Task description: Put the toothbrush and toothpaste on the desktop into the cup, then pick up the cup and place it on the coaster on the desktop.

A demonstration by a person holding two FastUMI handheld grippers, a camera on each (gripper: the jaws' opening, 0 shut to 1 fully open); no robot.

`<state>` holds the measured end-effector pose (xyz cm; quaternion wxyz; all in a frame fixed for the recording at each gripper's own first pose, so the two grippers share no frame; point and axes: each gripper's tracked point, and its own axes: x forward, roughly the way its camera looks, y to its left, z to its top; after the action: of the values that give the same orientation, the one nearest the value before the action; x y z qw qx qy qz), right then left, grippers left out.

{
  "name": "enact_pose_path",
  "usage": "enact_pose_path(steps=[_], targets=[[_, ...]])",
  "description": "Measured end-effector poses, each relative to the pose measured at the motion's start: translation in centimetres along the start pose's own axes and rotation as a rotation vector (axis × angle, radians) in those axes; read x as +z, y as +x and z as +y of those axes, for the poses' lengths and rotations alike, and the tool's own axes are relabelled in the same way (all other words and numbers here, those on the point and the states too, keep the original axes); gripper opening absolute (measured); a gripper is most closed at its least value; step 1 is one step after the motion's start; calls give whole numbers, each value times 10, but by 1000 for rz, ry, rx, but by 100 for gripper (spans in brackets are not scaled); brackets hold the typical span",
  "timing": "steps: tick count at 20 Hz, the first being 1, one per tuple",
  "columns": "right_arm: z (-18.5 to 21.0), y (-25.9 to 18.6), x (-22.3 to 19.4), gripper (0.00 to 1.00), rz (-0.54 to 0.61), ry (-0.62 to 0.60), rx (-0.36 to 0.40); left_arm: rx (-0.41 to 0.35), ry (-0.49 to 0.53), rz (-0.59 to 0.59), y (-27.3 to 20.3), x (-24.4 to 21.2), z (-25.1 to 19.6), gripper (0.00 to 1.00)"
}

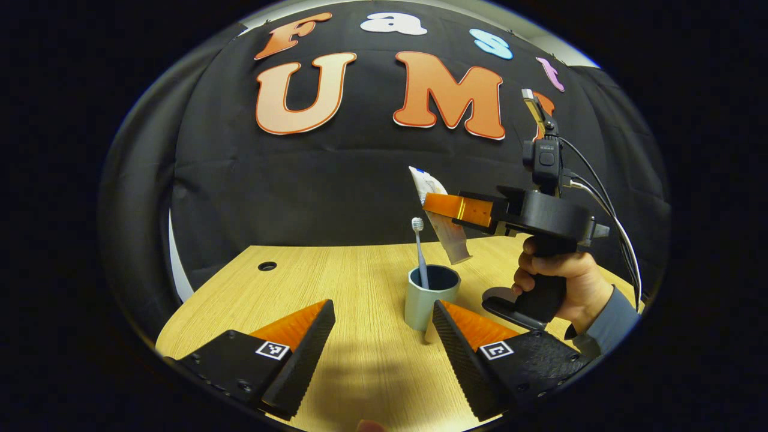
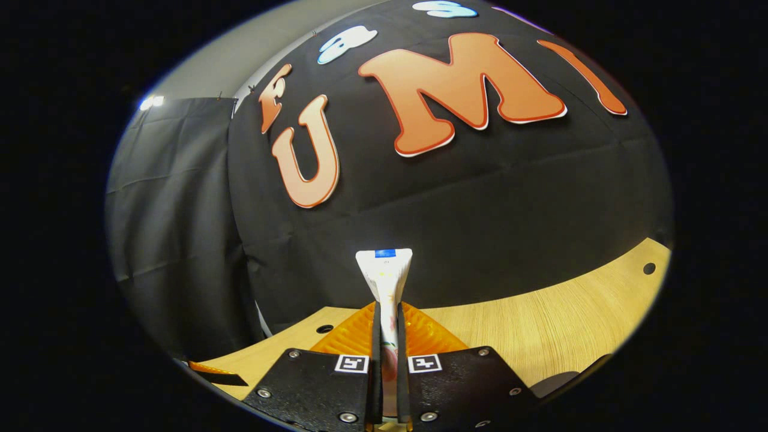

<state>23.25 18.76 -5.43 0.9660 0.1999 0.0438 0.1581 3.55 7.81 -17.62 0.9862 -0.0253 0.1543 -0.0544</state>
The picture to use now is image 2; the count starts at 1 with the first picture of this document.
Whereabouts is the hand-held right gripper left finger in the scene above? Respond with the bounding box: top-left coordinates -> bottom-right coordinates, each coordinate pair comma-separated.
242,301 -> 383,432

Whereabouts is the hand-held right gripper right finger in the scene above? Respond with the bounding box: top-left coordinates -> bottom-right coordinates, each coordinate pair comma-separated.
396,301 -> 541,432

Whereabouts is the white toothpaste tube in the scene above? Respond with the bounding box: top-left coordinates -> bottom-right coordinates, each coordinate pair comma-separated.
356,248 -> 413,415

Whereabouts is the plain black curtain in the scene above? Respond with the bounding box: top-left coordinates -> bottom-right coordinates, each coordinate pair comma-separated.
106,97 -> 266,362

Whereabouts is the black backdrop cloth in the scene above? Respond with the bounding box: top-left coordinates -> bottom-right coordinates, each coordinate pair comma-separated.
228,0 -> 674,337

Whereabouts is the round dark brown coaster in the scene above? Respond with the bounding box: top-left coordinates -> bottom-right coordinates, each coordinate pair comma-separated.
530,371 -> 581,398

